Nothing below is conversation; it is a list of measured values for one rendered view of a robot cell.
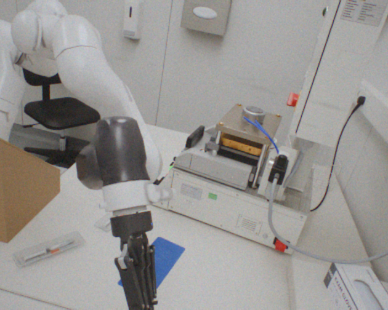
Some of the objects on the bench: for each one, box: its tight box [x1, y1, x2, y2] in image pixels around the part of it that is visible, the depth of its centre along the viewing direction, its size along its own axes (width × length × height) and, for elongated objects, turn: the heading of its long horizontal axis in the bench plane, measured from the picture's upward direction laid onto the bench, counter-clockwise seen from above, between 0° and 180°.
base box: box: [152, 170, 307, 255], centre depth 128 cm, size 54×38×17 cm
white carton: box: [323, 263, 388, 310], centre depth 88 cm, size 12×23×7 cm, turn 162°
